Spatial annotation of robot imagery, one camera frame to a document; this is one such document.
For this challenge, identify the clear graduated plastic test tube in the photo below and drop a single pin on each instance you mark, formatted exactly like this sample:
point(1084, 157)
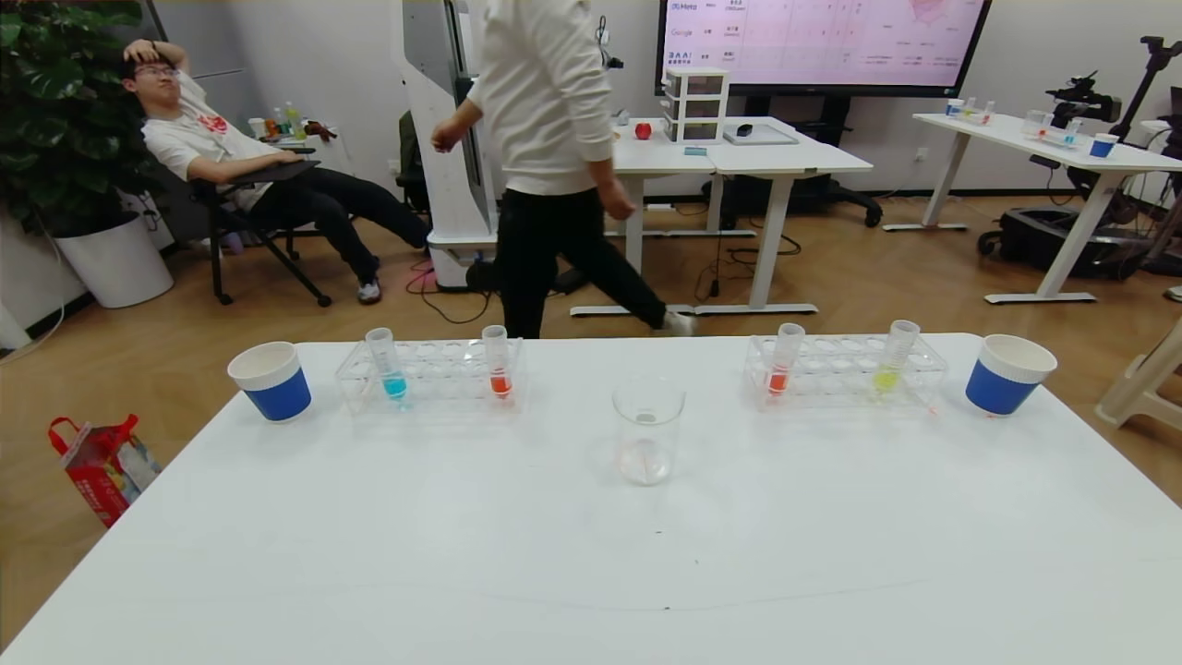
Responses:
point(887, 377)
point(500, 380)

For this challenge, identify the black background robot arm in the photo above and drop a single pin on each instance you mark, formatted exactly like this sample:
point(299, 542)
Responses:
point(1080, 97)

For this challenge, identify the black wheeled robot base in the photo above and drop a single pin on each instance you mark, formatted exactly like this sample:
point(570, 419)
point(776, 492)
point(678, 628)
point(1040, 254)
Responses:
point(1053, 240)

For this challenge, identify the clear glass beaker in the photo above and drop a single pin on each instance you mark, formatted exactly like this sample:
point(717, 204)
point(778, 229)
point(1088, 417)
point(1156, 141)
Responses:
point(648, 453)

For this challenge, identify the clear acrylic test tube rack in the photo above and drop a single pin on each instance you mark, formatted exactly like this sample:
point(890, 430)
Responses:
point(836, 374)
point(443, 380)

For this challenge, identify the test tube with red liquid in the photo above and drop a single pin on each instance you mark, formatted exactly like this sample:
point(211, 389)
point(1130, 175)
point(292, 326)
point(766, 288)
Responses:
point(778, 379)

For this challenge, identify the test tube with blue liquid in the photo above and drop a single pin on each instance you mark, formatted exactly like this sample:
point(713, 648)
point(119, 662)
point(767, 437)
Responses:
point(394, 383)

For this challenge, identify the white standing desk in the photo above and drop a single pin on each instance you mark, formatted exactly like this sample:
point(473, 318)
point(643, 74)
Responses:
point(794, 159)
point(660, 157)

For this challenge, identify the red apple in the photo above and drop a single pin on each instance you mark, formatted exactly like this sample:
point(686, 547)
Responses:
point(643, 130)

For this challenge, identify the person in white sweater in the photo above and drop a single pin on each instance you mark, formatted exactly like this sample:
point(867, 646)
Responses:
point(545, 92)

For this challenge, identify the white drawer organiser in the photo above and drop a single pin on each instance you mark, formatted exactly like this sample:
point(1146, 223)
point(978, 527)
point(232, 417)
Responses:
point(695, 103)

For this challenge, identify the grey flat tray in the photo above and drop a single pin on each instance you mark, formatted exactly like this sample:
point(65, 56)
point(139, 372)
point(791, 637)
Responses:
point(759, 135)

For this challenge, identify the black display stand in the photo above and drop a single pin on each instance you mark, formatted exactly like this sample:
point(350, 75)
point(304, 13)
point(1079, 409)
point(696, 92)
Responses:
point(822, 189)

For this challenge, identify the blue white paper cup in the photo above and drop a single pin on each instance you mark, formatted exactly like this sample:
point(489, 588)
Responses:
point(277, 397)
point(997, 392)

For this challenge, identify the black laptop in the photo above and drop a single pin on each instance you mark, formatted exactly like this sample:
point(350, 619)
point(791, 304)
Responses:
point(277, 168)

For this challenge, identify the green drink bottle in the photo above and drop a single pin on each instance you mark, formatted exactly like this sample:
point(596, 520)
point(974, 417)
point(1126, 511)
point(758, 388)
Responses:
point(294, 120)

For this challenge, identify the black office chair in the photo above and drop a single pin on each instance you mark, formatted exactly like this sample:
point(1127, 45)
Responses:
point(231, 199)

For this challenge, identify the small white cup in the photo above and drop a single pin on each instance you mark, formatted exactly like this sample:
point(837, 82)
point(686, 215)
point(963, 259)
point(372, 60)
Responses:
point(257, 126)

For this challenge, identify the seated person in white t-shirt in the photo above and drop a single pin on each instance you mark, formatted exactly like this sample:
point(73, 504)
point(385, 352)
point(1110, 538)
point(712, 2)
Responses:
point(212, 139)

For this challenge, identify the white plant pot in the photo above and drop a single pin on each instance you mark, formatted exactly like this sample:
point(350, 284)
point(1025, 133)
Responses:
point(115, 263)

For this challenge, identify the long white lab desk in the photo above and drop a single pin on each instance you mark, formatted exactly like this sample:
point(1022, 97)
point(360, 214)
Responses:
point(1062, 152)

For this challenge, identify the red gift bag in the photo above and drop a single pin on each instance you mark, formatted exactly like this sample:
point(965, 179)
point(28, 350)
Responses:
point(102, 476)

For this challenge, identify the large green leafy plant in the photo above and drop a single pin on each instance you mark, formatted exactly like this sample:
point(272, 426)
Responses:
point(55, 111)

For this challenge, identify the black tripod stand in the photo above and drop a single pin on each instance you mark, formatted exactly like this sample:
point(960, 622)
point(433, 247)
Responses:
point(1150, 74)

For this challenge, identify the white pedestal robot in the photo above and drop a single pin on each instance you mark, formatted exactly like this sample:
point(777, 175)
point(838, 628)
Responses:
point(452, 185)

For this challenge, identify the large wall display screen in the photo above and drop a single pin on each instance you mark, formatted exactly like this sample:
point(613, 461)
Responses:
point(831, 46)

